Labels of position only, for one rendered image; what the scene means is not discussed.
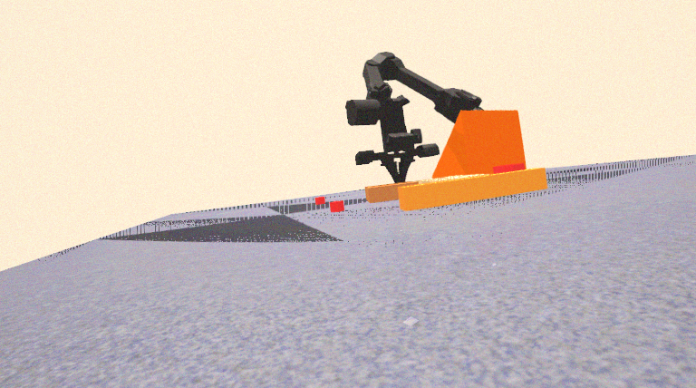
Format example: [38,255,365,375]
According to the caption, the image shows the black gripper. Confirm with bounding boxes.
[355,122,440,183]

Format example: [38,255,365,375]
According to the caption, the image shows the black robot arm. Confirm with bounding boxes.
[345,52,484,151]

